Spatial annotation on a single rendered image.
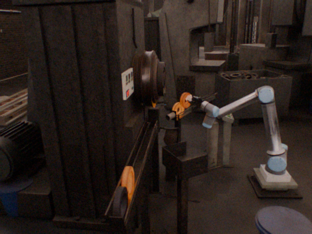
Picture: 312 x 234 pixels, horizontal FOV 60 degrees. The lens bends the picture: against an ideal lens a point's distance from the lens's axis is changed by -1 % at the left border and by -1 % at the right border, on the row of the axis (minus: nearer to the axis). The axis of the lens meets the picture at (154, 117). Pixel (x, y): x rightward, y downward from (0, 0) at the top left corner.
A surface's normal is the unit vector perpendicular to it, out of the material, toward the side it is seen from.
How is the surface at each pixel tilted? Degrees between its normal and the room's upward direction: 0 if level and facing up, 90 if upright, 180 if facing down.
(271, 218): 0
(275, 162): 94
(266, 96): 82
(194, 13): 90
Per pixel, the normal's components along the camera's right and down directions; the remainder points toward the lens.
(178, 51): -0.37, 0.30
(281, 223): -0.03, -0.95
